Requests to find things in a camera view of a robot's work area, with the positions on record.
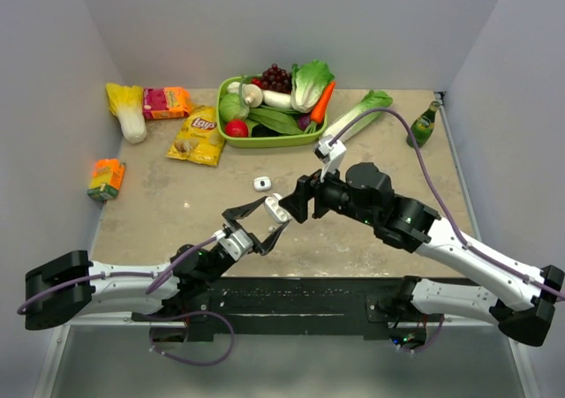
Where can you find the pink orange snack box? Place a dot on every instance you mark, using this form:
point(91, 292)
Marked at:
point(166, 103)

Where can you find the toy cabbage in basket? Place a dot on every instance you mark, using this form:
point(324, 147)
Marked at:
point(308, 83)

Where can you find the yellow Lays chips bag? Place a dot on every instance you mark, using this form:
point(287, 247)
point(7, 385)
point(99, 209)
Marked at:
point(199, 139)

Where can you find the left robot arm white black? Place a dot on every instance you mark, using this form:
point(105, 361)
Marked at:
point(73, 285)

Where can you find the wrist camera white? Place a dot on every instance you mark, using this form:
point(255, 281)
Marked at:
point(330, 151)
point(235, 242)

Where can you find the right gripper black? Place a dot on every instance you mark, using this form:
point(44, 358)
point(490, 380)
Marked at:
point(297, 203)

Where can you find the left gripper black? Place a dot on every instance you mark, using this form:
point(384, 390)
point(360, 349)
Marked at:
point(232, 215)

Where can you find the white oval case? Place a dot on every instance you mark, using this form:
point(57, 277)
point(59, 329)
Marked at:
point(274, 209)

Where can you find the toy purple onion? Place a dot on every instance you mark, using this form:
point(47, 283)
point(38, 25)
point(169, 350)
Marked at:
point(304, 121)

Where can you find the toy purple grapes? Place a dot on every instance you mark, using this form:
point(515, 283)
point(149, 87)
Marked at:
point(274, 79)

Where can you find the toy round green cabbage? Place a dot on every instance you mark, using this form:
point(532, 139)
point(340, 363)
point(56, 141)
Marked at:
point(231, 108)

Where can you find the white earbud charging case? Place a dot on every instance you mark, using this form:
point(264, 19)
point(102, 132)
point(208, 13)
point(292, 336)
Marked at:
point(262, 183)

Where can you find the toy orange carrot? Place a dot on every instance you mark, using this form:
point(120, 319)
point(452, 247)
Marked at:
point(317, 116)

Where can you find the yellow white toy cabbage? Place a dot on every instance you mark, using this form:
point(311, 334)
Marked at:
point(125, 103)

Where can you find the orange green small carton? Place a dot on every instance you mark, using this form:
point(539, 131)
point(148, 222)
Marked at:
point(106, 179)

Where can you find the toy mushroom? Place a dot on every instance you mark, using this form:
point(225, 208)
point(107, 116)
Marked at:
point(251, 95)

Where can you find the green toy napa cabbage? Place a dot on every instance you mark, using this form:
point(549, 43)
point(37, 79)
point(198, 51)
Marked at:
point(372, 100)

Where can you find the toy red tomato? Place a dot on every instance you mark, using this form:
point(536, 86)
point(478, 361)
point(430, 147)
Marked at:
point(237, 128)

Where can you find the toy green leaf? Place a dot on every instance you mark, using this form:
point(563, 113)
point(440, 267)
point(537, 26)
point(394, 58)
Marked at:
point(275, 121)

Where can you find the green glass bottle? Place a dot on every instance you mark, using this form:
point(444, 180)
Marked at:
point(422, 128)

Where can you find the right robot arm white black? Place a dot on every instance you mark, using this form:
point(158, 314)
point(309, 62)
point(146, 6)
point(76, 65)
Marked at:
point(518, 299)

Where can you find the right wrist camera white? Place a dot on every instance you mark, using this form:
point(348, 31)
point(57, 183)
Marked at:
point(330, 151)

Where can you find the green plastic basket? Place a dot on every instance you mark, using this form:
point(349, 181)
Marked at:
point(263, 142)

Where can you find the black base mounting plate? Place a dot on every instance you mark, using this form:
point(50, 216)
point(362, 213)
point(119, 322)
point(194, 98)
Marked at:
point(349, 306)

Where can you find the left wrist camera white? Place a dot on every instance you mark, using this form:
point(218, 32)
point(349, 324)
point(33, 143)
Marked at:
point(235, 242)

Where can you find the toy white radish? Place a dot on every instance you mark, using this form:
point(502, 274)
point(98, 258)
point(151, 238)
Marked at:
point(276, 99)

